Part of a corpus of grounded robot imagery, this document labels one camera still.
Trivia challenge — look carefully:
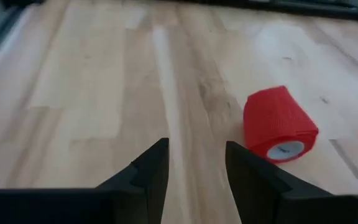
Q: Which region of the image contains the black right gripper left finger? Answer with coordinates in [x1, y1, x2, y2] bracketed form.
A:
[0, 137, 170, 224]

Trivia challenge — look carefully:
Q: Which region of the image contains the red elastic bandage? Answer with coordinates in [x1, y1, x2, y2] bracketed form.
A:
[242, 85, 319, 164]

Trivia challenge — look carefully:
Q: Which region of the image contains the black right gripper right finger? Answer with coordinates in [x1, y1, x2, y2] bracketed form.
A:
[224, 140, 358, 224]

